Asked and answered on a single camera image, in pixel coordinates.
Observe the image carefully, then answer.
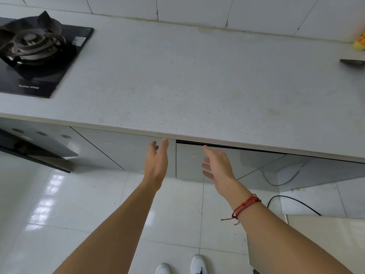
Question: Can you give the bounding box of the person's left hand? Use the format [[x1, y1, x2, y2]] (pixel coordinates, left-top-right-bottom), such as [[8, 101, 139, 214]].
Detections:
[[143, 137, 170, 192]]

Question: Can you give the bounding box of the person's right hand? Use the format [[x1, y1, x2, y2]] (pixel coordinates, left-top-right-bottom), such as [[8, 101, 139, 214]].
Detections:
[[202, 145, 252, 208]]

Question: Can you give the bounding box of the black-framed glass cabinet door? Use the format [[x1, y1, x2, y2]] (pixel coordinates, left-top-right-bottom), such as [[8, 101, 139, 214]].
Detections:
[[70, 126, 177, 178], [176, 141, 287, 185]]

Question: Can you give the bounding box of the person's right forearm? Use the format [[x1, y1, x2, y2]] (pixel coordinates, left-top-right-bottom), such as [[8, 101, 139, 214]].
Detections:
[[235, 201, 354, 274]]

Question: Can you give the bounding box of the person's left forearm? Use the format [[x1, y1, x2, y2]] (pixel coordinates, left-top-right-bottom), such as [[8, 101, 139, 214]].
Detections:
[[52, 182, 161, 274]]

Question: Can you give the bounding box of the person's right white sneaker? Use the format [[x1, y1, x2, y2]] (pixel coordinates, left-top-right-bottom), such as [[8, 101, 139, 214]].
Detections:
[[190, 255, 208, 274]]

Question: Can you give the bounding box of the white speckled countertop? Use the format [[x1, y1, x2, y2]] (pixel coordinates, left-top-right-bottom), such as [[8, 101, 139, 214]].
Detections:
[[0, 4, 365, 164]]

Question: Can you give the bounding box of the black-edged ajar door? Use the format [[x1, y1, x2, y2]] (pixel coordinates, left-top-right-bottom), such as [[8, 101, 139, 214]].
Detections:
[[0, 127, 79, 174]]

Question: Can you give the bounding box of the black glass gas stove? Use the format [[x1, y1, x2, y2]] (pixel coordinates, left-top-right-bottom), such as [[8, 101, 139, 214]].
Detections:
[[0, 10, 95, 99]]

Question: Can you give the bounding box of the black burner grate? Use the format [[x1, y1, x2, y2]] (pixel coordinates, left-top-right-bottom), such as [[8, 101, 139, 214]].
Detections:
[[0, 10, 67, 62]]

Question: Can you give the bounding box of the yellow orange bottle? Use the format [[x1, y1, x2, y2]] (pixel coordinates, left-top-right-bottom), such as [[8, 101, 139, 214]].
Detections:
[[353, 32, 365, 51]]

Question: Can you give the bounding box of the red string bracelet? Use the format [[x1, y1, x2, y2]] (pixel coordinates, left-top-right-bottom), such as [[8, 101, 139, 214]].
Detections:
[[221, 194, 262, 226]]

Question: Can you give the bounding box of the black cable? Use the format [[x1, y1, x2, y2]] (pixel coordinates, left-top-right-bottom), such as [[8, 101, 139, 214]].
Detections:
[[267, 195, 323, 217]]

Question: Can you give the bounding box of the metal spatula wooden handle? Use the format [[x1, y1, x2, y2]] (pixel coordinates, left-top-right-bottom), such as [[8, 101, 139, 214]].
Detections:
[[339, 59, 365, 67]]

